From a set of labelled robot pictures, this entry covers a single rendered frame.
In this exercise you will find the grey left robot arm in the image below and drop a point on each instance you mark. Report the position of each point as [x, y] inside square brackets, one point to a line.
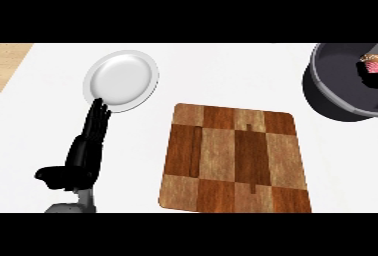
[79, 202]

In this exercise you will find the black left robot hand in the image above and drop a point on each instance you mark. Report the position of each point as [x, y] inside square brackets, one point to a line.
[86, 150]

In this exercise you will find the checkered wooden cutting board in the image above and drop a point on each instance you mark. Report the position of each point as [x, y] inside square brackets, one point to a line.
[234, 159]

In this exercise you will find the dark grey pot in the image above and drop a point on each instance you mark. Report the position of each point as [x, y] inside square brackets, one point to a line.
[340, 83]

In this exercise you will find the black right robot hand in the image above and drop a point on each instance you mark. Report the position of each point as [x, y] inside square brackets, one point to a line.
[367, 77]

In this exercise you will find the white oval plate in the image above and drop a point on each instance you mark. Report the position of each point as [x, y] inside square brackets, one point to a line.
[122, 78]

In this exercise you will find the pink cupcake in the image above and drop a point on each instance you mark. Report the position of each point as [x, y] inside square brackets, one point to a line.
[370, 63]

